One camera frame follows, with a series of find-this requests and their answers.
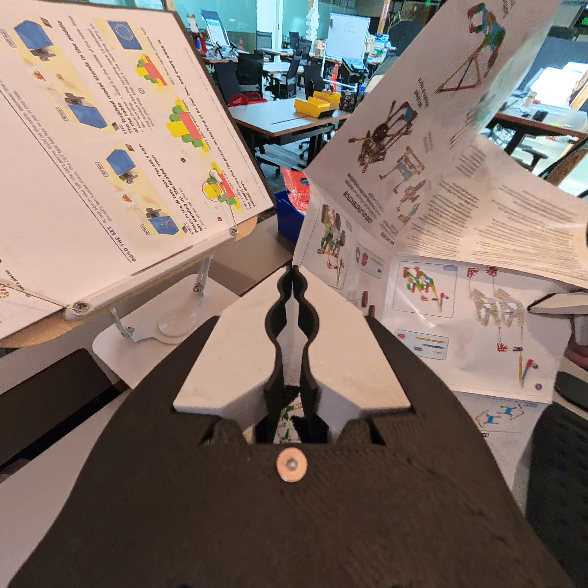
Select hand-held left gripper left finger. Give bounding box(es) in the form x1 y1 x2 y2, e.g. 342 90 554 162
172 265 294 444

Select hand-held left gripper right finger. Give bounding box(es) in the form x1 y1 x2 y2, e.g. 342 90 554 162
293 265 412 444

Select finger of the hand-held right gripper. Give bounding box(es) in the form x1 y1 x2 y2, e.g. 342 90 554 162
526 289 588 346

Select toy instruction booklet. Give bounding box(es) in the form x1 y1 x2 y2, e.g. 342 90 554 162
292 0 588 445

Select printed plastic toy bag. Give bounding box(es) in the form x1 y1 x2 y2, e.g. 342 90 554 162
280 167 315 214

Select white document stand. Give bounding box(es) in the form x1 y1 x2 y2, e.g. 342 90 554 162
0 0 277 391

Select blue plastic bin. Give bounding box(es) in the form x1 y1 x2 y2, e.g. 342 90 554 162
274 188 307 245

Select wooden desk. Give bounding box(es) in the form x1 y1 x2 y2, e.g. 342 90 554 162
228 98 352 173

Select printed instruction sheet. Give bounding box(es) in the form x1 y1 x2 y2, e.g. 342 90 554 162
0 0 275 341

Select yellow plastic bin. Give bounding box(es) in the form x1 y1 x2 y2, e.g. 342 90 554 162
293 90 341 117

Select white whiteboard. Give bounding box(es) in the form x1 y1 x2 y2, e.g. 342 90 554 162
324 12 372 63

